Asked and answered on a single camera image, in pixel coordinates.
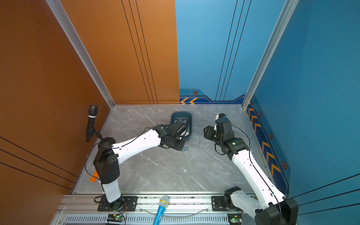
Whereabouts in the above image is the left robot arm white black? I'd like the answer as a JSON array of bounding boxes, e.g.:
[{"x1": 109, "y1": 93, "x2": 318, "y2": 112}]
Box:
[{"x1": 93, "y1": 120, "x2": 190, "y2": 211}]

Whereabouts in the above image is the left green circuit board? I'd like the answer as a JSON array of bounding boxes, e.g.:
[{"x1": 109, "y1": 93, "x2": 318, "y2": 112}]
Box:
[{"x1": 106, "y1": 214, "x2": 126, "y2": 225}]

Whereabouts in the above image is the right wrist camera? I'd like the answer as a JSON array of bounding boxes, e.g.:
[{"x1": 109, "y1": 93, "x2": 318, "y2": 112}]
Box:
[{"x1": 215, "y1": 113, "x2": 228, "y2": 122}]

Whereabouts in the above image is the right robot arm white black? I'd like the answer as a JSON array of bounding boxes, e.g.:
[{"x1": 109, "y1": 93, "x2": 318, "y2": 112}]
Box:
[{"x1": 203, "y1": 113, "x2": 299, "y2": 225}]

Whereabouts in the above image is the orange plastic tag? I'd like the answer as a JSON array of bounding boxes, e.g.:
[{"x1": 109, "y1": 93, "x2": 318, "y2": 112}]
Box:
[{"x1": 89, "y1": 172, "x2": 99, "y2": 183}]

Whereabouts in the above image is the green circuit board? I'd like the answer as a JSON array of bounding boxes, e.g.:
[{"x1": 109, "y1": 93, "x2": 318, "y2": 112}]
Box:
[
  {"x1": 227, "y1": 214, "x2": 242, "y2": 225},
  {"x1": 106, "y1": 214, "x2": 126, "y2": 225}
]

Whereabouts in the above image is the blue handheld microphone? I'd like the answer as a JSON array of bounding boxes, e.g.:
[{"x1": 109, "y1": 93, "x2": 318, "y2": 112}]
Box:
[{"x1": 153, "y1": 195, "x2": 169, "y2": 225}]

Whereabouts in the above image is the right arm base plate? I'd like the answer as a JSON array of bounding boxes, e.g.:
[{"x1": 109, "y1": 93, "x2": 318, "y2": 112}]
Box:
[{"x1": 211, "y1": 196, "x2": 232, "y2": 212}]

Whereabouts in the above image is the black microphone on stand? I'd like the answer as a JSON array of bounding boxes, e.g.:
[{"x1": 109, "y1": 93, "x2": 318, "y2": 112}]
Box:
[{"x1": 86, "y1": 105, "x2": 115, "y2": 147}]

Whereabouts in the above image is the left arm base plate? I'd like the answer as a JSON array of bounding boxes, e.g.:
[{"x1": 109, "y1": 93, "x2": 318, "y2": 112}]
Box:
[{"x1": 94, "y1": 195, "x2": 138, "y2": 212}]

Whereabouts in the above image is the right green circuit board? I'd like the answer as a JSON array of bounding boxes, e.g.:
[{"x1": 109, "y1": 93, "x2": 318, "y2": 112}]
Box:
[{"x1": 227, "y1": 214, "x2": 242, "y2": 225}]

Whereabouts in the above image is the dark teal storage box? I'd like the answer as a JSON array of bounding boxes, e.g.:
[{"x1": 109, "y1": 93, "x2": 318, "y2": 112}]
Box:
[{"x1": 170, "y1": 111, "x2": 192, "y2": 141}]

